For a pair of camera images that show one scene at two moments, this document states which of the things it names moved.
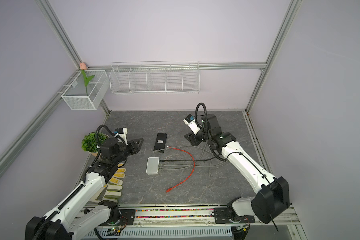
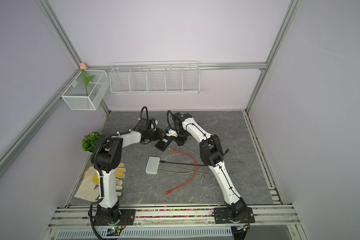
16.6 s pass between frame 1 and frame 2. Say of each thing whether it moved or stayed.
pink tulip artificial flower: stayed
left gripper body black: moved
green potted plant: stayed
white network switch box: stayed
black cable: moved
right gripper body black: moved
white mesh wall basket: stayed
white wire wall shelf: stayed
